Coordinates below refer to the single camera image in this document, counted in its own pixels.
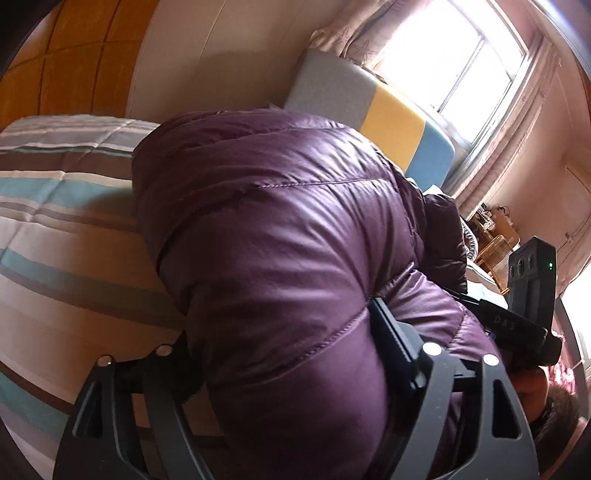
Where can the striped bed comforter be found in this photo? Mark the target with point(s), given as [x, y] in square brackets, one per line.
[76, 279]

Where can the black camera box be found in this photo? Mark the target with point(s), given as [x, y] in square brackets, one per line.
[532, 282]

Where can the right hand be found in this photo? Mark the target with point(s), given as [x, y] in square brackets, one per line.
[531, 386]

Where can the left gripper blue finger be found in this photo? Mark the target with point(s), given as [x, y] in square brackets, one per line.
[399, 347]

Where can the grey yellow blue headboard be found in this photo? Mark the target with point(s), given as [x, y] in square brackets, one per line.
[337, 89]

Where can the purple quilted down jacket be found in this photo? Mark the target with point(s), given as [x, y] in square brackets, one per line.
[271, 231]

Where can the rattan wooden chair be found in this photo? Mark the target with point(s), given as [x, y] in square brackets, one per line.
[494, 259]

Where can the pink striped curtain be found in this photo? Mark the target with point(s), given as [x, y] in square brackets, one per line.
[362, 30]

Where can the orange wooden wardrobe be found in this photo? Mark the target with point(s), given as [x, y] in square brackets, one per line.
[79, 59]

